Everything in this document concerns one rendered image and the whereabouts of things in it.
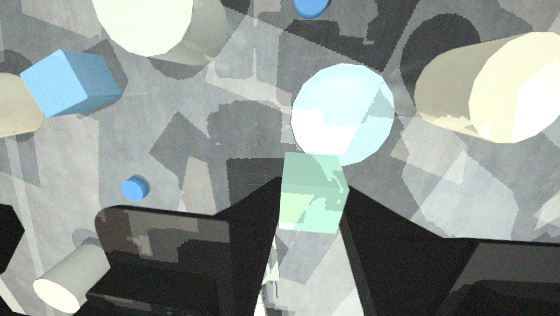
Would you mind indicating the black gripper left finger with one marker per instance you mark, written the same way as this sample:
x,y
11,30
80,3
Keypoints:
x,y
232,246

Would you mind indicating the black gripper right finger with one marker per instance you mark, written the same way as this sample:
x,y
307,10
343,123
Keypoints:
x,y
403,269

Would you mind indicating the light blue cube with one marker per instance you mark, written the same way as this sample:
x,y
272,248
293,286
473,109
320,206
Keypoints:
x,y
70,82

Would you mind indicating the light blue disc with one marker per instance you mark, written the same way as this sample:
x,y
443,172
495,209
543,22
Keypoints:
x,y
135,188
310,9

